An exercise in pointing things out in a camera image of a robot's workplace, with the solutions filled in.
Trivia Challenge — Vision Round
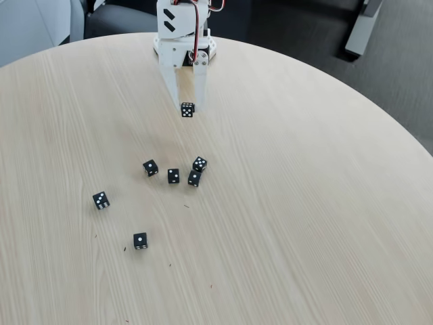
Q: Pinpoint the white cabinet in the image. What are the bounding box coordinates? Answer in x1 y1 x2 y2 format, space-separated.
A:
0 0 85 68

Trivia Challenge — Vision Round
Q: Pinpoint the grey table leg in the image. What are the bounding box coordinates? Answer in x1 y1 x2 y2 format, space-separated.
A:
344 0 384 57

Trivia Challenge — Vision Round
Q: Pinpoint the dark grey chair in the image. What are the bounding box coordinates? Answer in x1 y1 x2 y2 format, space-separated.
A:
83 3 159 40

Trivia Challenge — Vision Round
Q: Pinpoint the dark upholstered bench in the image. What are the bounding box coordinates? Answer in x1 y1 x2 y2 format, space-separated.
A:
216 0 360 62

